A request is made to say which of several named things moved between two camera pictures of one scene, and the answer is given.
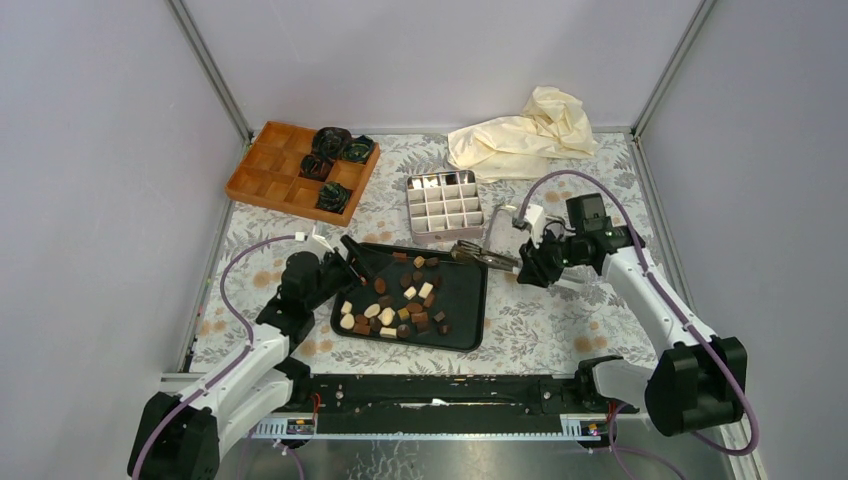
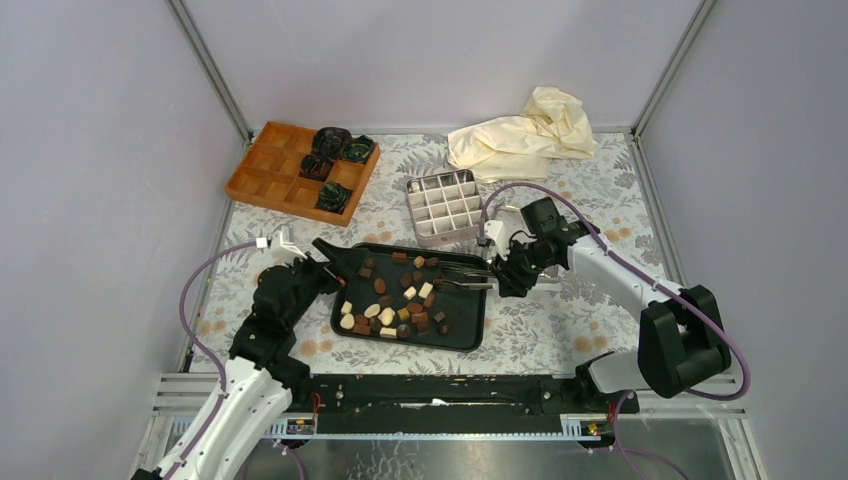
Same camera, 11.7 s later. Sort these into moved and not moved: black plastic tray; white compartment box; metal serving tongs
Moved: metal serving tongs
Not moved: black plastic tray; white compartment box
